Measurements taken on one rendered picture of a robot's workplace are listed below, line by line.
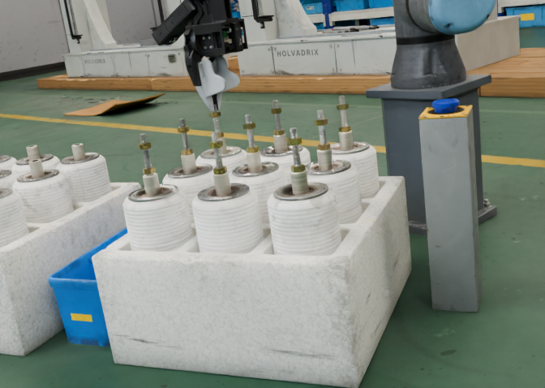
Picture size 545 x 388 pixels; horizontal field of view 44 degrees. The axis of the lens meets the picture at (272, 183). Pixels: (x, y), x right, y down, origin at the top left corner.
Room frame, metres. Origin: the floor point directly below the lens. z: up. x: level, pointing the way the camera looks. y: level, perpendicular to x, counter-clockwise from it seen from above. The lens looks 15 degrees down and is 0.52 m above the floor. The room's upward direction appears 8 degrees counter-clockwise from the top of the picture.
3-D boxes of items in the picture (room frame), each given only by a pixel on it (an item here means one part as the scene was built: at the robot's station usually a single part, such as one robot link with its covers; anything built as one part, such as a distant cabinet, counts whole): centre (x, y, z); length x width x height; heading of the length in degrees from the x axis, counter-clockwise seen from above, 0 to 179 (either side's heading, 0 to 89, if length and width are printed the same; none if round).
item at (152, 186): (0.99, 0.18, 0.26); 0.02 x 0.02 x 0.03
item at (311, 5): (7.32, -0.80, 0.36); 0.50 x 0.38 x 0.21; 132
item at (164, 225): (0.99, 0.18, 0.16); 0.10 x 0.10 x 0.18
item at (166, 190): (0.99, 0.18, 0.25); 0.08 x 0.08 x 0.01
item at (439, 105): (1.00, -0.27, 0.32); 0.04 x 0.04 x 0.02
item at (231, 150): (1.20, 0.08, 0.25); 0.08 x 0.08 x 0.01
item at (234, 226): (0.94, 0.07, 0.16); 0.10 x 0.10 x 0.18
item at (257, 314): (1.05, 0.02, 0.09); 0.39 x 0.39 x 0.18; 66
